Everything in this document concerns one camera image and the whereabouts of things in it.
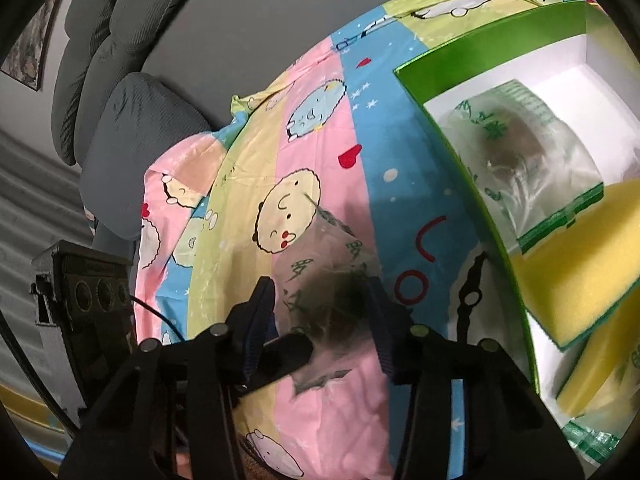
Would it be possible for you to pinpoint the large bagged steel scrubber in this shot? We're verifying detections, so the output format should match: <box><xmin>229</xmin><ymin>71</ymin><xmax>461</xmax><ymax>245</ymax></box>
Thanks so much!
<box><xmin>272</xmin><ymin>207</ymin><xmax>399</xmax><ymax>397</ymax></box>

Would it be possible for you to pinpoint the yellow green scouring sponge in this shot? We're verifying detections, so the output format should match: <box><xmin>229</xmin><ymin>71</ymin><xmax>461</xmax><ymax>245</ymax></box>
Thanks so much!
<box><xmin>512</xmin><ymin>179</ymin><xmax>640</xmax><ymax>354</ymax></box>
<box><xmin>555</xmin><ymin>305</ymin><xmax>640</xmax><ymax>419</ymax></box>

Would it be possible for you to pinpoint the cartoon printed blanket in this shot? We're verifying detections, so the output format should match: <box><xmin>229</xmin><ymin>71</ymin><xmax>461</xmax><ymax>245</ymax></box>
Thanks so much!
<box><xmin>135</xmin><ymin>0</ymin><xmax>601</xmax><ymax>480</ymax></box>

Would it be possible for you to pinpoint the grey textured cushion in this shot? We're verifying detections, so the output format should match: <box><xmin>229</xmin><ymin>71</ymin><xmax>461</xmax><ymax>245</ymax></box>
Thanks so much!
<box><xmin>79</xmin><ymin>72</ymin><xmax>212</xmax><ymax>239</ymax></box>

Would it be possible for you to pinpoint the framed wall painting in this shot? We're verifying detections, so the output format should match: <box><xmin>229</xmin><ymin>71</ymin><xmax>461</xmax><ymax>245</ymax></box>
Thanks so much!
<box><xmin>0</xmin><ymin>0</ymin><xmax>67</xmax><ymax>92</ymax></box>

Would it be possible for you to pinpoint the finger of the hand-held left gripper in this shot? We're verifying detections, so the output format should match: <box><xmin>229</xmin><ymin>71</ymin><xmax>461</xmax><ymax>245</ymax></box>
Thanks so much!
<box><xmin>259</xmin><ymin>332</ymin><xmax>314</xmax><ymax>391</ymax></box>

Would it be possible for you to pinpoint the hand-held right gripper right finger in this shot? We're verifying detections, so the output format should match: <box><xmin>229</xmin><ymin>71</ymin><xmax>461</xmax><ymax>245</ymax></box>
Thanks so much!
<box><xmin>367</xmin><ymin>280</ymin><xmax>584</xmax><ymax>480</ymax></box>

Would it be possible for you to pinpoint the grey sofa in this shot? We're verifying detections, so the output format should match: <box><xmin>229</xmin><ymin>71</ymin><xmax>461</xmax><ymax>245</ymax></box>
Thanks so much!
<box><xmin>50</xmin><ymin>0</ymin><xmax>591</xmax><ymax>241</ymax></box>

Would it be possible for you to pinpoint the grey curtain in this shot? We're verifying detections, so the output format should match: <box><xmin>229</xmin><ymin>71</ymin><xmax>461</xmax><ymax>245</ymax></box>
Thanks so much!
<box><xmin>0</xmin><ymin>120</ymin><xmax>101</xmax><ymax>396</ymax></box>

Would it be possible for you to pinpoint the green cardboard box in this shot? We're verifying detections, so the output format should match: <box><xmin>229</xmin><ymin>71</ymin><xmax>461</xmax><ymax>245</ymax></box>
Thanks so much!
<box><xmin>394</xmin><ymin>0</ymin><xmax>640</xmax><ymax>480</ymax></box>

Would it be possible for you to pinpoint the black cable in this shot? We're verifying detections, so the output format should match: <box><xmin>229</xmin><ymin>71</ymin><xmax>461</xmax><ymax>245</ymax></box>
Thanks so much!
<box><xmin>129</xmin><ymin>295</ymin><xmax>187</xmax><ymax>347</ymax></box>

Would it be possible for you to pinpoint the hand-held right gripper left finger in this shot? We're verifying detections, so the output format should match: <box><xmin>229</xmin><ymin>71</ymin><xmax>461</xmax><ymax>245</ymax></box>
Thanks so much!
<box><xmin>60</xmin><ymin>277</ymin><xmax>277</xmax><ymax>480</ymax></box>

